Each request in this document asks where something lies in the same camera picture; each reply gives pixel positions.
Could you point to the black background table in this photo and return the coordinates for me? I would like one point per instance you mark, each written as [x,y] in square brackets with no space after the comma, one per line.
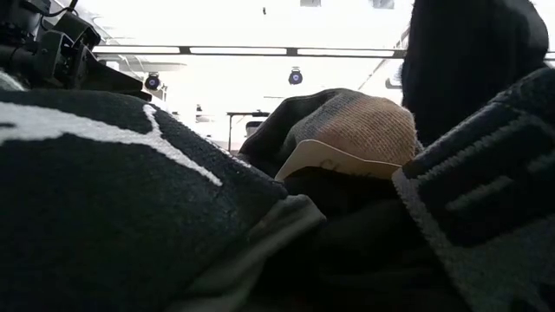
[247,114]

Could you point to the black sock with white pattern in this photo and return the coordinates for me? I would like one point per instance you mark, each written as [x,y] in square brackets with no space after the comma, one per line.
[108,208]

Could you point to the white paper tag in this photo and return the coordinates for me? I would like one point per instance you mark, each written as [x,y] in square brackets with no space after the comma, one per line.
[329,159]

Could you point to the black round ceiling lamp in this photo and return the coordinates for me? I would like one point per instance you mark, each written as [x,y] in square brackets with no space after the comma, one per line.
[295,77]
[152,82]

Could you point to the grey sock blue heel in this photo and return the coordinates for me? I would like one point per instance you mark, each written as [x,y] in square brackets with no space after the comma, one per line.
[360,125]

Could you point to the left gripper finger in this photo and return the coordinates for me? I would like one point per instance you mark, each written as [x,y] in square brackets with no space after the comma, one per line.
[112,78]

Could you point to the black overhead crossbar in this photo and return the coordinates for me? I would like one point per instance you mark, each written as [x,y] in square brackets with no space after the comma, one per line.
[243,51]

